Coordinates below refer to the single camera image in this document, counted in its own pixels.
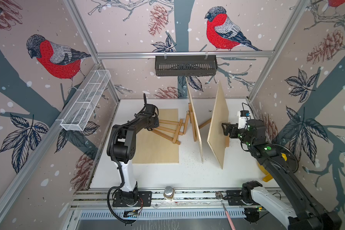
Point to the black hanging basket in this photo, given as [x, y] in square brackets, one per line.
[198, 65]

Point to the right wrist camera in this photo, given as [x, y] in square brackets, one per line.
[244, 116]

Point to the plywood board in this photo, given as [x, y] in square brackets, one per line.
[199, 141]
[216, 138]
[152, 148]

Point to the green circuit board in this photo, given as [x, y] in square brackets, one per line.
[131, 214]

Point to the wooden easel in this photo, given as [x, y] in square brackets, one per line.
[227, 140]
[190, 118]
[171, 130]

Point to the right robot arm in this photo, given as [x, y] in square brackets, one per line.
[304, 211]

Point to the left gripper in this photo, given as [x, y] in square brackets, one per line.
[156, 122]

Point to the white wire mesh basket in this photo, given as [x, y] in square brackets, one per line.
[82, 109]

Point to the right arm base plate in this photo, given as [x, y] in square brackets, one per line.
[234, 198]

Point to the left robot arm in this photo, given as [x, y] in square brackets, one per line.
[122, 148]

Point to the pink handled spoon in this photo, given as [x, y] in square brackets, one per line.
[219, 197]

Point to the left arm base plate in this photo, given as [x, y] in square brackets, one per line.
[132, 199]

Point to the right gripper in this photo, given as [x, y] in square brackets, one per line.
[235, 127]

